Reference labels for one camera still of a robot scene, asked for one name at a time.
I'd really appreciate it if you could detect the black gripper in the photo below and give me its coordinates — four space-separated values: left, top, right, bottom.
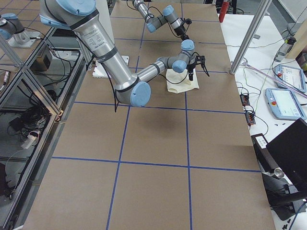
188 55 210 81
174 23 189 41

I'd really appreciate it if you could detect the cream long-sleeve cat shirt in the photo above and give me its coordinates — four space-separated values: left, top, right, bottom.
166 69 199 93

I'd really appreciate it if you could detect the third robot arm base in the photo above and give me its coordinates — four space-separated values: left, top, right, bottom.
0 13 36 48

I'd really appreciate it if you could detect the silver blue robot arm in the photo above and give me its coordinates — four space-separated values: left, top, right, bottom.
39 0 208 107
131 0 192 41

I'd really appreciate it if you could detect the red fire extinguisher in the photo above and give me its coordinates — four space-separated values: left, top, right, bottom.
219 0 229 23

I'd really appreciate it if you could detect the orange black electronics board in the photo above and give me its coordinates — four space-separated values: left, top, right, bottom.
240 94 250 106

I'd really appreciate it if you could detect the near blue teach pendant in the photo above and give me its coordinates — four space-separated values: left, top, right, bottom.
265 88 307 121

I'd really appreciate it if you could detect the blue teach pendant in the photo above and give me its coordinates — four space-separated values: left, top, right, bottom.
273 65 307 93
265 88 307 121

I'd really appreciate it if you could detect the far blue teach pendant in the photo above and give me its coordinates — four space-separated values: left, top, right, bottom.
273 65 307 93

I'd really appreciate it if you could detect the black monitor on stand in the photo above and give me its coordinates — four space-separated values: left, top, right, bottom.
251 118 307 220

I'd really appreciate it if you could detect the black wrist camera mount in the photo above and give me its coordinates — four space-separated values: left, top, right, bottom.
183 18 192 25

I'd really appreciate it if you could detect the aluminium frame post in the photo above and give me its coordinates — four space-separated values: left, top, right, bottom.
230 0 272 75

